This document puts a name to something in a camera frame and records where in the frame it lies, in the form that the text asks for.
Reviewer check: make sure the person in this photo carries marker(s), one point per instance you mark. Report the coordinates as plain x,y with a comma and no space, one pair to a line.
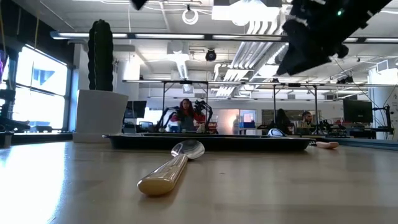
280,121
306,119
187,116

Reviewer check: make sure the black background robot arm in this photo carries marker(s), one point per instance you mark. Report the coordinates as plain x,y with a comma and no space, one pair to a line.
205,112
164,119

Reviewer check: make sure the tall dark green cactus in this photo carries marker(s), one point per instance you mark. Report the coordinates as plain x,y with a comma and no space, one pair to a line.
100,56

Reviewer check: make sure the black computer monitor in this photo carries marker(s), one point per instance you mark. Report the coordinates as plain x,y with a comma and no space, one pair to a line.
357,111
135,109

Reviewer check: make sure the black rectangular tray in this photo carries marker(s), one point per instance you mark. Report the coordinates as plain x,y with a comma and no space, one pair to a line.
211,142

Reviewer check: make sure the black ceiling camera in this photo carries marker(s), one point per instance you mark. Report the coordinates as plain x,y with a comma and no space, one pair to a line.
211,55

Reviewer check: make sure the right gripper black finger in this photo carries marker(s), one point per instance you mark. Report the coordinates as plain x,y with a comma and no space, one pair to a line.
289,60
317,60

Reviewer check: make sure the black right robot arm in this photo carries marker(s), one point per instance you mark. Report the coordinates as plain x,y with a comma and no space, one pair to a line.
348,9

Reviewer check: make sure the white plant pot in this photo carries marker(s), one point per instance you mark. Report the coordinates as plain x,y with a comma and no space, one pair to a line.
99,115

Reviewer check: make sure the black metal rig frame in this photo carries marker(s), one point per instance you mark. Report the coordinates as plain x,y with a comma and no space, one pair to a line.
185,82
293,85

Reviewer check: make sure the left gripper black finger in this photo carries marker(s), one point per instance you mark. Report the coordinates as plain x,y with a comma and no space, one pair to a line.
138,3

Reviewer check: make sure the long overhead light bar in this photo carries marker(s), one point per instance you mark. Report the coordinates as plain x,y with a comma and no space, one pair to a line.
168,36

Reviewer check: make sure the shiny purple foil bag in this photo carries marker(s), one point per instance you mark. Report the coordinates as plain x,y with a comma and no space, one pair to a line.
275,132

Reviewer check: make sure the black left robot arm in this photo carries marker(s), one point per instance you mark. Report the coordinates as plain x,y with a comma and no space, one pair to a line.
9,105

